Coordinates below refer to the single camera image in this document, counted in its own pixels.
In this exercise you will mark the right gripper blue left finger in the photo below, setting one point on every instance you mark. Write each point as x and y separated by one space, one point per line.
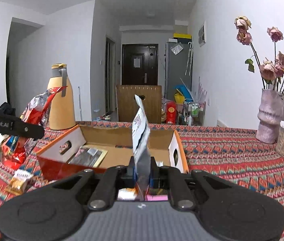
131 169

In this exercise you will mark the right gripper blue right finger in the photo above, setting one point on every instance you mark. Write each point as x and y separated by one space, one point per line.
153 173

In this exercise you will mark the white silver snack packet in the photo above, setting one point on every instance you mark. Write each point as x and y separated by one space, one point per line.
140 136

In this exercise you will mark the red orange snack bag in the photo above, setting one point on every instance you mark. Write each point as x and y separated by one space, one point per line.
35 119

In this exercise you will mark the grey yellow snack bag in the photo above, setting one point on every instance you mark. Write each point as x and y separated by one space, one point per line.
88 156

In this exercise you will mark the pink snack packet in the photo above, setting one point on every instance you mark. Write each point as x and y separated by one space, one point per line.
160 197

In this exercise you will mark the dark clothes pile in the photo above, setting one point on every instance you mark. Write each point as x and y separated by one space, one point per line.
7 109

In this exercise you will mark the orange cardboard snack box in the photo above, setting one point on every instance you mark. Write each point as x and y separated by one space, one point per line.
54 158

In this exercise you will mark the small oat crisp packet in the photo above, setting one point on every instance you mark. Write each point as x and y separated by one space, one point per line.
18 182

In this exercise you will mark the yellow thermos jug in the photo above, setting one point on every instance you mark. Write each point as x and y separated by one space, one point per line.
62 112

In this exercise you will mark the patterned red tablecloth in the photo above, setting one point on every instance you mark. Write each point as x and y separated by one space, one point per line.
233 154

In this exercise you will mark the dark entrance door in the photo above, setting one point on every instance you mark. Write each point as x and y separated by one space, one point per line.
139 64

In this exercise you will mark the grey refrigerator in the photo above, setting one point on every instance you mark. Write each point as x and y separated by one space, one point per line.
177 68

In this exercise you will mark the pink ceramic vase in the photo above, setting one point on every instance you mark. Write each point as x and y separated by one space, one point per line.
270 115

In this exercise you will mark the yellow box on refrigerator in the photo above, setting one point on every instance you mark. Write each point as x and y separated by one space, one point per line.
182 36

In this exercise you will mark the dried pink roses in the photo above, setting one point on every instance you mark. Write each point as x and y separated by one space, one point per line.
269 66

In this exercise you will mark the wire storage rack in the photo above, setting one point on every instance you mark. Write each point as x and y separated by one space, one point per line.
192 114

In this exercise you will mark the wall electrical panel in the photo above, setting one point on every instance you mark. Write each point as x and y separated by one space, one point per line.
202 34

